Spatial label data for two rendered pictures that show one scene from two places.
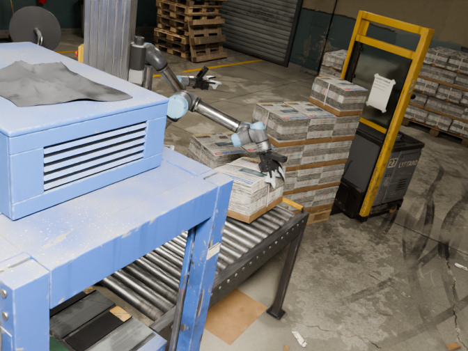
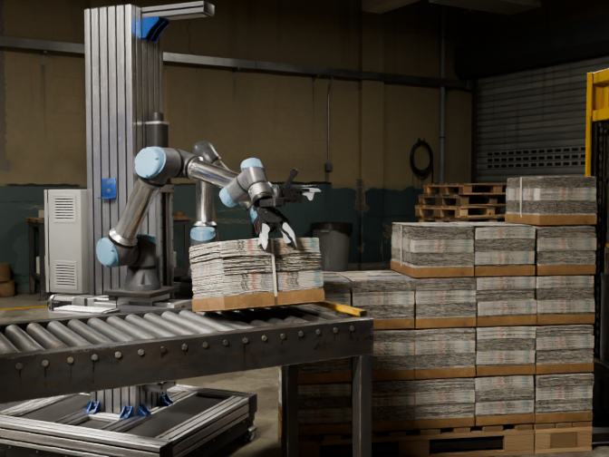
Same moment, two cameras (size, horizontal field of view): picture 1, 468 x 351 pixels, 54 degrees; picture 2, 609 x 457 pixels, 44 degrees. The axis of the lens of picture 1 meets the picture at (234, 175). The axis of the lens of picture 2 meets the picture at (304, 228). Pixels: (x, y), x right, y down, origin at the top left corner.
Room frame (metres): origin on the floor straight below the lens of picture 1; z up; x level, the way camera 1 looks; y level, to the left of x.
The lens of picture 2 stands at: (0.15, -1.55, 1.23)
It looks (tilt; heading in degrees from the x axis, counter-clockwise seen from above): 3 degrees down; 30
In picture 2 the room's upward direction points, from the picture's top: straight up
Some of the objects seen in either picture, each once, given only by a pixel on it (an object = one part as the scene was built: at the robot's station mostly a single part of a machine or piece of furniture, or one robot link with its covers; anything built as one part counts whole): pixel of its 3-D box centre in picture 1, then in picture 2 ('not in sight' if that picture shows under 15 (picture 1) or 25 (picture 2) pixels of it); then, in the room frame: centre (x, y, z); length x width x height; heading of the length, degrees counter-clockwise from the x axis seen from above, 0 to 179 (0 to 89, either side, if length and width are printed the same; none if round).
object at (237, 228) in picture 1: (228, 225); (208, 325); (2.16, -0.02, 0.77); 0.47 x 0.05 x 0.05; 60
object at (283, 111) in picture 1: (283, 111); (431, 224); (3.55, -0.29, 1.06); 0.37 x 0.29 x 0.01; 39
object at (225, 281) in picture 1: (245, 266); (183, 357); (1.87, -0.15, 0.74); 1.34 x 0.05 x 0.12; 150
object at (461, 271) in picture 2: (277, 134); (430, 267); (3.54, -0.28, 0.86); 0.38 x 0.29 x 0.04; 39
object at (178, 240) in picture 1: (191, 248); (112, 335); (1.88, 0.14, 0.77); 0.47 x 0.05 x 0.05; 60
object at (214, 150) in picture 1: (253, 184); (402, 361); (3.46, -0.18, 0.42); 1.17 x 0.39 x 0.83; 129
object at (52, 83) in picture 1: (46, 76); not in sight; (1.05, 0.49, 1.78); 0.32 x 0.28 x 0.05; 60
